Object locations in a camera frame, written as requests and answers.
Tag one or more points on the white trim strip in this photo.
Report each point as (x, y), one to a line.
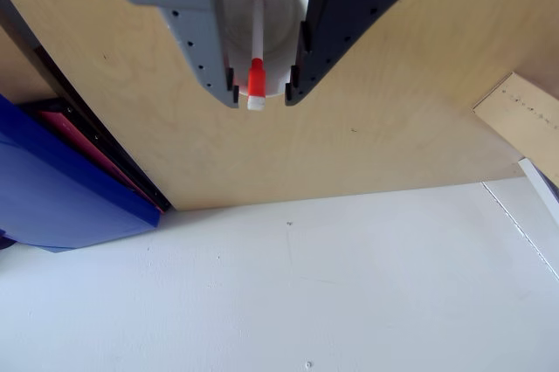
(541, 184)

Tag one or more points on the red and white marker pen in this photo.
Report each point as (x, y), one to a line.
(257, 79)

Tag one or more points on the blue binder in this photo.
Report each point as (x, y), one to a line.
(65, 197)

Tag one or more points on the pink book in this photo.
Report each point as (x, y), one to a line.
(83, 145)

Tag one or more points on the pale wooden board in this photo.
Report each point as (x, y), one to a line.
(519, 114)

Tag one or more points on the black flat board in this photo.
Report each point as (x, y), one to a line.
(102, 138)

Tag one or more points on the white mug with red logo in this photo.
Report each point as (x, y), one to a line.
(281, 5)

